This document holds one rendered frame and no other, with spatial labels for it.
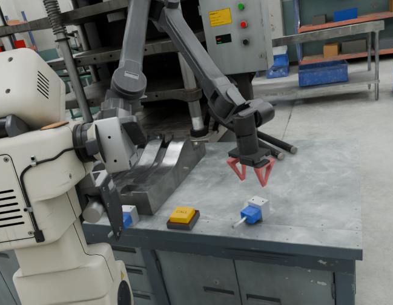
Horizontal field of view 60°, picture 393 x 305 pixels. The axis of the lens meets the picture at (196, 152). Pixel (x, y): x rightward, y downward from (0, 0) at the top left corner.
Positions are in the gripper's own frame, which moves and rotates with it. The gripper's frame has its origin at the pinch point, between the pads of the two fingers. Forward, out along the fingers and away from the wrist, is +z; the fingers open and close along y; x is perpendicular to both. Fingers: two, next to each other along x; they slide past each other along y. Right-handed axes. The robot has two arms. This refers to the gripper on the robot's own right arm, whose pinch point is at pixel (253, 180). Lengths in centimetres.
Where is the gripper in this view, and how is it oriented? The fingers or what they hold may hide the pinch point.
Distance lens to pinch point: 97.1
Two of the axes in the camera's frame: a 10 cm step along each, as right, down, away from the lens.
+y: -6.4, -1.6, 7.5
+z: 2.0, 9.1, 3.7
